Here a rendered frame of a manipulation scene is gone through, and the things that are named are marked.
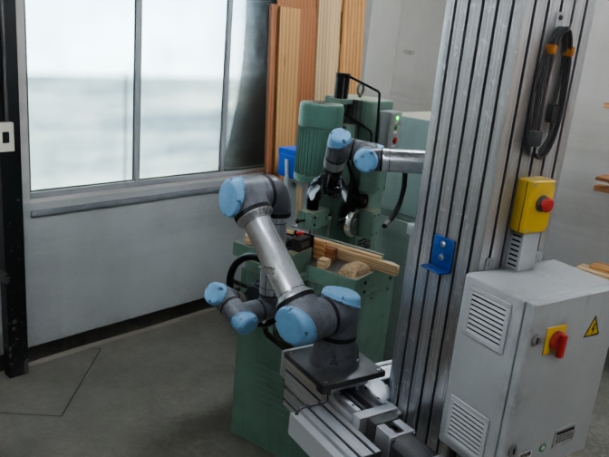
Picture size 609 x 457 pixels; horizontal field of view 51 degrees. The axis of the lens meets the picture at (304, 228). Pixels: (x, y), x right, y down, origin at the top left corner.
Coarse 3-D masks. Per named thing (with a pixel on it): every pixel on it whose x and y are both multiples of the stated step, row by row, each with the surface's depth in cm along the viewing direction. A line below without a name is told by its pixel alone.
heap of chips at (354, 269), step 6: (348, 264) 246; (354, 264) 245; (360, 264) 247; (342, 270) 244; (348, 270) 243; (354, 270) 243; (360, 270) 244; (366, 270) 247; (372, 270) 251; (348, 276) 242; (354, 276) 242; (360, 276) 243
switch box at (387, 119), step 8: (384, 112) 268; (392, 112) 267; (400, 112) 273; (384, 120) 269; (392, 120) 268; (400, 120) 274; (384, 128) 269; (392, 128) 270; (384, 136) 270; (392, 136) 272; (384, 144) 271; (392, 144) 274
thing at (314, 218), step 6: (300, 210) 262; (306, 210) 263; (312, 210) 264; (318, 210) 265; (324, 210) 267; (300, 216) 263; (306, 216) 261; (312, 216) 260; (318, 216) 264; (324, 216) 268; (300, 222) 263; (306, 222) 262; (312, 222) 261; (318, 222) 265; (324, 222) 269; (306, 228) 263; (312, 228) 262
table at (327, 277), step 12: (240, 240) 272; (240, 252) 270; (252, 252) 266; (312, 264) 252; (336, 264) 255; (300, 276) 247; (312, 276) 251; (324, 276) 247; (336, 276) 244; (372, 276) 250; (360, 288) 244
